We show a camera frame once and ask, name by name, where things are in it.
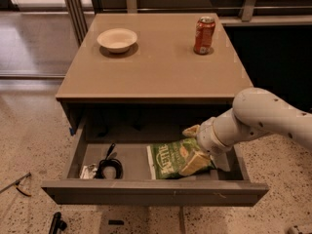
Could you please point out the grey drawer cabinet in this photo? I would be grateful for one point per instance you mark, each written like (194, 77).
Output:
(160, 75)

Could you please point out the green jalapeno chip bag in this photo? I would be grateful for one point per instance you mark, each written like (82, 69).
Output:
(166, 159)

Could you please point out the orange soda can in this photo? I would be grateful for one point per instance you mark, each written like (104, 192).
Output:
(205, 28)

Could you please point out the white paper bowl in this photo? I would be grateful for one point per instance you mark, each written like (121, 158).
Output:
(117, 40)

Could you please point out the metal railing frame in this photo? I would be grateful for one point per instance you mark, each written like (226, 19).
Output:
(232, 12)

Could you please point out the open grey top drawer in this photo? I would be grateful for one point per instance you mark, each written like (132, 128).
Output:
(131, 135)

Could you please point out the crumpled silver wrapper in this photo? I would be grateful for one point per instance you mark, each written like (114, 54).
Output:
(89, 172)

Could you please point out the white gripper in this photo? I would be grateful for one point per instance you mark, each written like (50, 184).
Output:
(206, 138)

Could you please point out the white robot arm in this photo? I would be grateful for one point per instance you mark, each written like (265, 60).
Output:
(255, 113)

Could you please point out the black object on floor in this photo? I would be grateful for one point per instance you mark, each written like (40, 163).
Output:
(57, 225)

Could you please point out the metal tool on floor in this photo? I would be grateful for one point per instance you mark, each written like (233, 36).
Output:
(16, 185)

